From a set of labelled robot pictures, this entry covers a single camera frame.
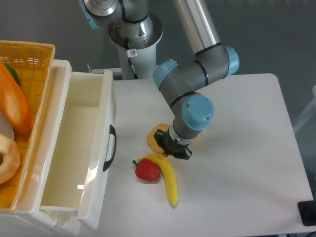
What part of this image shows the orange toy baguette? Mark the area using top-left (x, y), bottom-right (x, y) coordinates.
top-left (0, 63), bottom-right (34, 133)

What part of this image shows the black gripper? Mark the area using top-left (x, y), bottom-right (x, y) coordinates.
top-left (153, 130), bottom-right (192, 160)

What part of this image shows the white toy radish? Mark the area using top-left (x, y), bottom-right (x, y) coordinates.
top-left (0, 113), bottom-right (14, 140)

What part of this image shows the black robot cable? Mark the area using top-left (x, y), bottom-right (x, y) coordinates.
top-left (124, 37), bottom-right (139, 80)

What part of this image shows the yellow toy banana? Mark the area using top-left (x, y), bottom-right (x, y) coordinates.
top-left (136, 154), bottom-right (178, 207)

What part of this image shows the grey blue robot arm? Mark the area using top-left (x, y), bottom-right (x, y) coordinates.
top-left (79, 0), bottom-right (239, 160)

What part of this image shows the beige toy donut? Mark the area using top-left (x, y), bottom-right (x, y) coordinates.
top-left (0, 134), bottom-right (20, 184)

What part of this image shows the black device at edge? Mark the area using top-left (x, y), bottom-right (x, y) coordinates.
top-left (297, 200), bottom-right (316, 227)

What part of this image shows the red toy bell pepper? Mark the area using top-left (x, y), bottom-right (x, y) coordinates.
top-left (132, 158), bottom-right (161, 183)

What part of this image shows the white drawer cabinet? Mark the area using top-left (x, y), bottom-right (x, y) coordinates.
top-left (0, 60), bottom-right (72, 237)

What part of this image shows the yellow woven plastic basket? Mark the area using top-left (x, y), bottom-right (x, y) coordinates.
top-left (0, 40), bottom-right (55, 212)

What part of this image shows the orange toy bread slice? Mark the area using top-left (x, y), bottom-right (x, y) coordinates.
top-left (147, 123), bottom-right (200, 151)

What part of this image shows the white plastic drawer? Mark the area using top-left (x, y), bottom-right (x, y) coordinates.
top-left (40, 70), bottom-right (117, 236)

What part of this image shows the white frame at right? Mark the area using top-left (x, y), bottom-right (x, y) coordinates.
top-left (292, 86), bottom-right (316, 134)

